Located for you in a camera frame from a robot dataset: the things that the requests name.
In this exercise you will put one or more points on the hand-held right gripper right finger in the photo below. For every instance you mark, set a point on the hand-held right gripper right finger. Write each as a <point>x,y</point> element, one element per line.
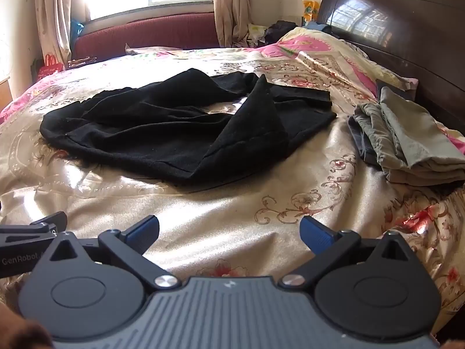
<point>315,235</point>

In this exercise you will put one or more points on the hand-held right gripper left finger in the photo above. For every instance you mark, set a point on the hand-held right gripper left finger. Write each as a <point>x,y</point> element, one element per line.
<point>143,233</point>

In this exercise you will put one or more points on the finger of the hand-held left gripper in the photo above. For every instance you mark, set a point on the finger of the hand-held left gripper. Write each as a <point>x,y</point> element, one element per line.
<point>54,220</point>

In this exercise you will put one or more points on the black pants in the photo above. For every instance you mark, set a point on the black pants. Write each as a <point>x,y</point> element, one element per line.
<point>163,134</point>

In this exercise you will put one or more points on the brown fuzzy cloth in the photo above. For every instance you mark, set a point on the brown fuzzy cloth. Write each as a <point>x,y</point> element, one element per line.
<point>20,329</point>

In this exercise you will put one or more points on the floral satin bedspread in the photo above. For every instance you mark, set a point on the floral satin bedspread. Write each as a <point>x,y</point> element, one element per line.
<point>232,207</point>

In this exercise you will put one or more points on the grey folded garment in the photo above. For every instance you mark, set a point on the grey folded garment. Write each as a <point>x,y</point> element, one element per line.
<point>359,138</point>

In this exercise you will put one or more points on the wooden cabinet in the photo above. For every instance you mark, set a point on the wooden cabinet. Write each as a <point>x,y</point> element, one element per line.
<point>5,94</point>

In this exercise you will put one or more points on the grey-green folded clothes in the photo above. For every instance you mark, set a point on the grey-green folded clothes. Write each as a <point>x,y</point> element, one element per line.
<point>410,134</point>

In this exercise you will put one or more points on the red bag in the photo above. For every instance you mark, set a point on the red bag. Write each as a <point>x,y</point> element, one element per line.
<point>51,67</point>

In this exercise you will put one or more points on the dark blue folded garment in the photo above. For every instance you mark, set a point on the dark blue folded garment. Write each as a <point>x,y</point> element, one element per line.
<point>396,90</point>

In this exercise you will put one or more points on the blue bag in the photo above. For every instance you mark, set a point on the blue bag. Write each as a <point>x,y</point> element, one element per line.
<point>76,31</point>

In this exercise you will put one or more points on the maroon padded bench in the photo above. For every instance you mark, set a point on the maroon padded bench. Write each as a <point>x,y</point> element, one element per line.
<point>152,32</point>

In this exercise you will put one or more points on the beige curtain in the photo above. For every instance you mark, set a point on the beige curtain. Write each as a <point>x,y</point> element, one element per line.
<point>230,7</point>
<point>58,14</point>

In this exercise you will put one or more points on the dark clothes pile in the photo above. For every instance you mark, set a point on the dark clothes pile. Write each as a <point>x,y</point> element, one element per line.
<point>281,31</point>

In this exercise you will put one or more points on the blue cloth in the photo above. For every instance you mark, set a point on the blue cloth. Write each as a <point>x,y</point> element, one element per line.
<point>319,27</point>

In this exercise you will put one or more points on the light floral bag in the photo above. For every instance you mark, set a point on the light floral bag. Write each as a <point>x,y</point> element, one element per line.
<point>257,32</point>

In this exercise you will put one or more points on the dark wooden headboard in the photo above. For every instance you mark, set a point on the dark wooden headboard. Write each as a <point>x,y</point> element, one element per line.
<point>417,43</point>

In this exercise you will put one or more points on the yellow packet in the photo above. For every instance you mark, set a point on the yellow packet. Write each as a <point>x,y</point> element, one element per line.
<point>310,11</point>

